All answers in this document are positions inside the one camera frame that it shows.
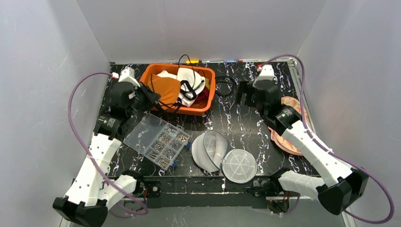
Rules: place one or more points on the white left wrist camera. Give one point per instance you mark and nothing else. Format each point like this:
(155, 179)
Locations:
(126, 75)

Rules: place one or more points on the clear plastic screw organizer box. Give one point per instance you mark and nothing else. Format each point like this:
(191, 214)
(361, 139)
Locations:
(157, 140)

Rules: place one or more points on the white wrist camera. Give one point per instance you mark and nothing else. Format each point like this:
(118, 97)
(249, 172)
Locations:
(265, 77)
(126, 75)

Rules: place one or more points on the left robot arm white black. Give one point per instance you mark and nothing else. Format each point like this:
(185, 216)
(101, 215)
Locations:
(90, 197)

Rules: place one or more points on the orange plastic basin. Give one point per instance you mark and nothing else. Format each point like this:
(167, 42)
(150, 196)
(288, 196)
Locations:
(169, 89)

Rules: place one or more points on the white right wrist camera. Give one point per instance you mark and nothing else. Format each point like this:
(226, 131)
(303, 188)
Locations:
(265, 77)

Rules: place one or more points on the white bra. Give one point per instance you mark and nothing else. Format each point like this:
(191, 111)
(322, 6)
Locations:
(192, 84)

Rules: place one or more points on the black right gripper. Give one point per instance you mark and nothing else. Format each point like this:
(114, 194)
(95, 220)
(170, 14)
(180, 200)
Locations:
(252, 95)

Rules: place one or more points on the dark red bra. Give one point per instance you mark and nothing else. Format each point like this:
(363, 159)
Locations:
(204, 94)

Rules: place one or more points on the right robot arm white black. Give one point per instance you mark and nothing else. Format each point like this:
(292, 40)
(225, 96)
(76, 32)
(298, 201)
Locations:
(338, 185)

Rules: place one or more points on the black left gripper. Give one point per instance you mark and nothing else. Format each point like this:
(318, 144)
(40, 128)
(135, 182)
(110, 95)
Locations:
(141, 96)

